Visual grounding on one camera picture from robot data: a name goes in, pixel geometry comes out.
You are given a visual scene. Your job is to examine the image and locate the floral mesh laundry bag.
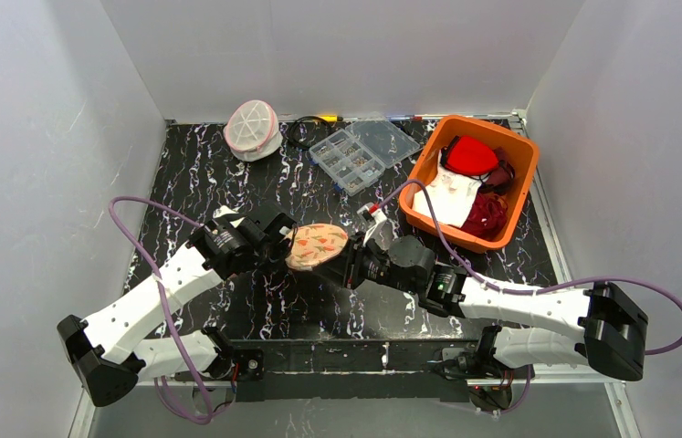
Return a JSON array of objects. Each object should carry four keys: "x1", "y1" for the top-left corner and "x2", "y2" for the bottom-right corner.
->
[{"x1": 286, "y1": 224, "x2": 349, "y2": 271}]

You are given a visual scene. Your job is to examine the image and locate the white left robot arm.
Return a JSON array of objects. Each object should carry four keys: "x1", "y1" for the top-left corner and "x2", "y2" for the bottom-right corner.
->
[{"x1": 57, "y1": 203, "x2": 297, "y2": 407}]

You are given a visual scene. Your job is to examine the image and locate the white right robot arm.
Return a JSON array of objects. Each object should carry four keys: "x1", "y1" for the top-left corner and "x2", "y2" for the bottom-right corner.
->
[{"x1": 318, "y1": 236, "x2": 648, "y2": 381}]

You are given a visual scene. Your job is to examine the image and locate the white round mesh laundry bag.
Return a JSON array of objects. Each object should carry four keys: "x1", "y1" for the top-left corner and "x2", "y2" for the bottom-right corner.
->
[{"x1": 223, "y1": 99, "x2": 283, "y2": 162}]

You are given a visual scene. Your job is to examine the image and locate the red bra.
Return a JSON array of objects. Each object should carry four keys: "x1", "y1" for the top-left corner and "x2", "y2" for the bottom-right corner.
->
[{"x1": 440, "y1": 136, "x2": 499, "y2": 177}]

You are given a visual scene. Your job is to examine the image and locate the white cloth garment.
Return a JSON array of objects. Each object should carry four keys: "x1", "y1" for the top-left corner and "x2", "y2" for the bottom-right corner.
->
[{"x1": 425, "y1": 163, "x2": 483, "y2": 228}]

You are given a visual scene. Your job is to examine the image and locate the dark red lace garment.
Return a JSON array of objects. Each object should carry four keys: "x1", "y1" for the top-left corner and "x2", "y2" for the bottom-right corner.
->
[{"x1": 460, "y1": 193, "x2": 508, "y2": 240}]

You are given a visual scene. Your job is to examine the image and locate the clear plastic screw organizer box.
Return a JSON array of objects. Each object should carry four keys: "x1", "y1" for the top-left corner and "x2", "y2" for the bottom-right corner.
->
[{"x1": 309, "y1": 118, "x2": 423, "y2": 196}]

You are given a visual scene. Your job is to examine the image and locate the orange plastic bin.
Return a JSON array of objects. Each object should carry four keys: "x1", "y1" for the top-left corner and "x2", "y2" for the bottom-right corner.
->
[{"x1": 398, "y1": 115, "x2": 540, "y2": 253}]

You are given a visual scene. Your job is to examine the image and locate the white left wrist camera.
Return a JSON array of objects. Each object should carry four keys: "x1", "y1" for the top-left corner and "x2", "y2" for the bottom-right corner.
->
[{"x1": 213, "y1": 205, "x2": 245, "y2": 228}]

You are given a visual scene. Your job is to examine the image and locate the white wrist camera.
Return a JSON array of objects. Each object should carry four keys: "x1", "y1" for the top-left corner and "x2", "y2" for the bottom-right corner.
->
[
  {"x1": 213, "y1": 205, "x2": 245, "y2": 228},
  {"x1": 357, "y1": 203, "x2": 388, "y2": 245}
]

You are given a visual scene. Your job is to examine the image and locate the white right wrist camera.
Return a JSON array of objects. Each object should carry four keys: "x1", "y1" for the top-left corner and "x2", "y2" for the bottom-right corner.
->
[{"x1": 357, "y1": 203, "x2": 388, "y2": 245}]

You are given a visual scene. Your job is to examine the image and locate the black coiled cable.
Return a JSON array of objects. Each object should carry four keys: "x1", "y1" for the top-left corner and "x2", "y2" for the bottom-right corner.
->
[{"x1": 286, "y1": 115, "x2": 337, "y2": 151}]

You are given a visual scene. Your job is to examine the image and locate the aluminium table frame rail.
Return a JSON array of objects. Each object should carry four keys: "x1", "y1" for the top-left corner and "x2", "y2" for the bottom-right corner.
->
[{"x1": 509, "y1": 109, "x2": 645, "y2": 438}]

